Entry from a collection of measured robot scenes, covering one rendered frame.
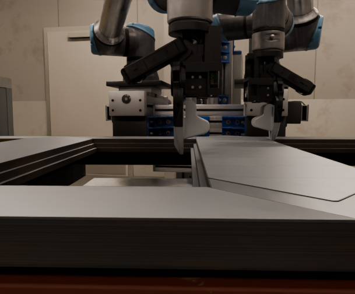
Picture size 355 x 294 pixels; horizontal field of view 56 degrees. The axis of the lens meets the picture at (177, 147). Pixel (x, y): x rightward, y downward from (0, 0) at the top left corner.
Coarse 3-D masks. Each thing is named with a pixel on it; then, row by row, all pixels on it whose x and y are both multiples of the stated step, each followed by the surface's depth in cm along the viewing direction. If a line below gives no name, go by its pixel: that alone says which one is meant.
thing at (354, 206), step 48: (96, 144) 86; (144, 144) 85; (192, 144) 85; (288, 144) 84; (336, 144) 84; (240, 192) 28; (0, 240) 21; (48, 240) 21; (96, 240) 21; (144, 240) 21; (192, 240) 21; (240, 240) 21; (288, 240) 21; (336, 240) 20
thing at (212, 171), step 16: (208, 176) 34; (224, 176) 34; (240, 176) 34; (256, 176) 34; (272, 176) 34; (288, 176) 34; (304, 176) 34; (320, 176) 34; (336, 176) 34; (352, 176) 34
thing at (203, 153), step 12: (204, 156) 50; (216, 156) 50; (228, 156) 50; (240, 156) 50; (252, 156) 50; (264, 156) 50; (276, 156) 50; (288, 156) 50; (300, 156) 50; (312, 156) 50
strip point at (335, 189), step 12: (228, 180) 32; (240, 180) 32; (252, 180) 32; (264, 180) 32; (276, 180) 32; (288, 180) 32; (300, 180) 32; (312, 180) 32; (324, 180) 32; (336, 180) 32; (348, 180) 32; (288, 192) 27; (300, 192) 27; (312, 192) 27; (324, 192) 27; (336, 192) 27; (348, 192) 27
